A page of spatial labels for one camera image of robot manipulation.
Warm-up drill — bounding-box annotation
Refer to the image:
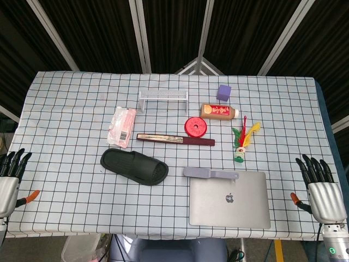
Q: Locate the red round disc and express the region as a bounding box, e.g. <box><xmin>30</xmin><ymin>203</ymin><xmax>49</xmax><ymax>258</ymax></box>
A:
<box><xmin>184</xmin><ymin>116</ymin><xmax>208</xmax><ymax>138</ymax></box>

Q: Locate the purple foam cube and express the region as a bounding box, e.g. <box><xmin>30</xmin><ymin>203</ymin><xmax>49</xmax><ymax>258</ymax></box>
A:
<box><xmin>216</xmin><ymin>84</ymin><xmax>232</xmax><ymax>103</ymax></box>

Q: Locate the silver closed laptop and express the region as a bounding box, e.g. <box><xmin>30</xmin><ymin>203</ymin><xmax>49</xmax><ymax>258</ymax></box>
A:
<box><xmin>189</xmin><ymin>171</ymin><xmax>272</xmax><ymax>229</ymax></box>

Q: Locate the colourful feather shuttlecock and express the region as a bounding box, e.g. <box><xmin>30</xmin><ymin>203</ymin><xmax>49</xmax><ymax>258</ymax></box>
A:
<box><xmin>231</xmin><ymin>115</ymin><xmax>261</xmax><ymax>164</ymax></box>

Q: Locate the white triangular screen foot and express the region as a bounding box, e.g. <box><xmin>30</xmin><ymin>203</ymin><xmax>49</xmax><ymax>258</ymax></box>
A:
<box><xmin>174</xmin><ymin>56</ymin><xmax>226</xmax><ymax>76</ymax></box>

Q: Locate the black cable bundle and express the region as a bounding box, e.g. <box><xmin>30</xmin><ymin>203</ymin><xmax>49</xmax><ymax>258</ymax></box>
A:
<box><xmin>227</xmin><ymin>239</ymin><xmax>246</xmax><ymax>262</ymax></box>

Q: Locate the black rubber slipper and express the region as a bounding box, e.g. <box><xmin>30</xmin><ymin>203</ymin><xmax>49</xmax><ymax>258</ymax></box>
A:
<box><xmin>100</xmin><ymin>148</ymin><xmax>170</xmax><ymax>187</ymax></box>

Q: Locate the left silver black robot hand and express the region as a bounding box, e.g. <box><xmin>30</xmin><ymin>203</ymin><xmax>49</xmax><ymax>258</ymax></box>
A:
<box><xmin>0</xmin><ymin>148</ymin><xmax>41</xmax><ymax>219</ymax></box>

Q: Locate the white aluminium screen post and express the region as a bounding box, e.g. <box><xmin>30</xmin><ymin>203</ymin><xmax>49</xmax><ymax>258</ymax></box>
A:
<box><xmin>196</xmin><ymin>0</ymin><xmax>216</xmax><ymax>59</ymax></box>
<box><xmin>257</xmin><ymin>0</ymin><xmax>316</xmax><ymax>76</ymax></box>
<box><xmin>0</xmin><ymin>105</ymin><xmax>20</xmax><ymax>123</ymax></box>
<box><xmin>331</xmin><ymin>116</ymin><xmax>349</xmax><ymax>134</ymax></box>
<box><xmin>26</xmin><ymin>0</ymin><xmax>80</xmax><ymax>72</ymax></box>
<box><xmin>128</xmin><ymin>0</ymin><xmax>152</xmax><ymax>74</ymax></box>

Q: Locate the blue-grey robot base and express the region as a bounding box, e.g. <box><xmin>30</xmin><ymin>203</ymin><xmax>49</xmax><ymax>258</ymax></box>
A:
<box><xmin>109</xmin><ymin>237</ymin><xmax>228</xmax><ymax>262</ymax></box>

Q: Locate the brown drink bottle red label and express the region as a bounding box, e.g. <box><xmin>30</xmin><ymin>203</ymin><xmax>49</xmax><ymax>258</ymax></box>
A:
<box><xmin>200</xmin><ymin>103</ymin><xmax>240</xmax><ymax>120</ymax></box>

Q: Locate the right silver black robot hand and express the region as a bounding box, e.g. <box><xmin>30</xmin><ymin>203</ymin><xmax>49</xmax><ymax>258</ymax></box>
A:
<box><xmin>290</xmin><ymin>154</ymin><xmax>348</xmax><ymax>225</ymax></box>

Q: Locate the white wire mesh rack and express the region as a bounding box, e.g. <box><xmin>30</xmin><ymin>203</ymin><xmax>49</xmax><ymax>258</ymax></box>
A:
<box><xmin>138</xmin><ymin>90</ymin><xmax>189</xmax><ymax>115</ymax></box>

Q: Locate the pink plastic packet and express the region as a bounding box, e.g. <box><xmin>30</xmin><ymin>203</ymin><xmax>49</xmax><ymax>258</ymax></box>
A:
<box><xmin>106</xmin><ymin>106</ymin><xmax>137</xmax><ymax>149</ymax></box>

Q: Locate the clear plastic bin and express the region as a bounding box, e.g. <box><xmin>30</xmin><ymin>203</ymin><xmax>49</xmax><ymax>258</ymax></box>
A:
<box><xmin>61</xmin><ymin>234</ymin><xmax>101</xmax><ymax>262</ymax></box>

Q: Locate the dark red folded fan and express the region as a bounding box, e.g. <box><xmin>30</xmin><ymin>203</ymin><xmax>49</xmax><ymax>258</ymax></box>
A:
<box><xmin>136</xmin><ymin>133</ymin><xmax>216</xmax><ymax>147</ymax></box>

